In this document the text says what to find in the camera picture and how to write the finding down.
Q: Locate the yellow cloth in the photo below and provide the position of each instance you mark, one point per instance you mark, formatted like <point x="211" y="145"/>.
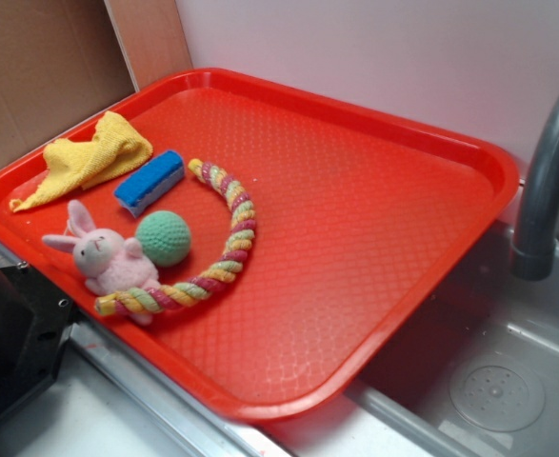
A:
<point x="115" y="148"/>

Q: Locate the grey faucet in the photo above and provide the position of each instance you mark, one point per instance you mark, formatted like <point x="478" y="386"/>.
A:
<point x="536" y="230"/>

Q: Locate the pink plush bunny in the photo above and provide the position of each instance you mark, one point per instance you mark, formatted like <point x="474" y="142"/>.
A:
<point x="109" y="261"/>

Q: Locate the red plastic tray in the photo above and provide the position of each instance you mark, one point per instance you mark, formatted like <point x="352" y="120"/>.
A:
<point x="360" y="215"/>

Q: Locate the brown cardboard panel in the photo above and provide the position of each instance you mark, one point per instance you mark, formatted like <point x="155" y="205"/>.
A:
<point x="63" y="61"/>

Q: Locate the green knitted ball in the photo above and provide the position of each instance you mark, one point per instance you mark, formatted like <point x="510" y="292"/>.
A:
<point x="165" y="238"/>

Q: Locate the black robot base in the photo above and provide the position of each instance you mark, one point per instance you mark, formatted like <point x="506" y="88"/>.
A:
<point x="35" y="318"/>

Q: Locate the multicolour twisted rope toy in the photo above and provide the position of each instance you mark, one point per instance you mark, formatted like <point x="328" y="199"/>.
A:
<point x="217" y="276"/>

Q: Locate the grey plastic sink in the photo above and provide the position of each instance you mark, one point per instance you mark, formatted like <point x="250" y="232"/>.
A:
<point x="473" y="372"/>

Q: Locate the blue sponge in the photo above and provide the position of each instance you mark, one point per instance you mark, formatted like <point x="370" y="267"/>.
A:
<point x="149" y="183"/>

